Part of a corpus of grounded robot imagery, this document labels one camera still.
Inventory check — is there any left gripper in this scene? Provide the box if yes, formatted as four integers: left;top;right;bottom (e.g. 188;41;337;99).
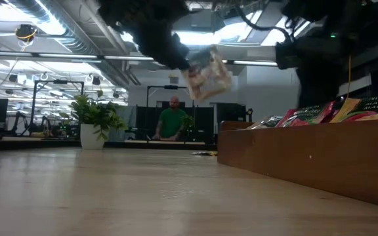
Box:
135;18;192;72

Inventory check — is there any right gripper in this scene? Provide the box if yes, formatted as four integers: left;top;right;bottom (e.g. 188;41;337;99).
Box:
275;31;354;109

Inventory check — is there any red tea packet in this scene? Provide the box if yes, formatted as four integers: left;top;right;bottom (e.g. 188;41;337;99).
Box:
276;100;337;128

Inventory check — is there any yellow mango tea packet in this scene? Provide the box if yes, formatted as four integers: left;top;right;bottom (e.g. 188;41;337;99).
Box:
329;94;378;123
191;150;219;157

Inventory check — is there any wooden tea organizer box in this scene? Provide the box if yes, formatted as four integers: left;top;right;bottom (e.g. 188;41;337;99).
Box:
217;92;378;210

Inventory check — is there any person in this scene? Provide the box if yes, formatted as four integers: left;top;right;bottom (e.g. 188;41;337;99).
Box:
152;95;189;142

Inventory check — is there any black monitor screen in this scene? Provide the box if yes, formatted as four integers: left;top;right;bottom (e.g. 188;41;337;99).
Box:
216;102;247;124

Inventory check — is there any green potted plant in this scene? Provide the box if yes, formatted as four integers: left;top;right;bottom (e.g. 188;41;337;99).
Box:
58;90;128;151

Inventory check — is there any long ceiling light bar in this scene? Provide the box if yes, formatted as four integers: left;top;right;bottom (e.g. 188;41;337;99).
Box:
0;50;279;68

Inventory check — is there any black gantry frame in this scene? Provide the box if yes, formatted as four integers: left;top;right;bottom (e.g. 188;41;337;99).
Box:
146;85;195;106
31;79;85;132

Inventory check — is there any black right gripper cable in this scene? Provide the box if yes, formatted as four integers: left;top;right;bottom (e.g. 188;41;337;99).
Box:
234;1;294;44

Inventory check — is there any black ceiling cable reel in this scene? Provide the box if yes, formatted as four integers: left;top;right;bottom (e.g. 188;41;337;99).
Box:
14;24;39;43

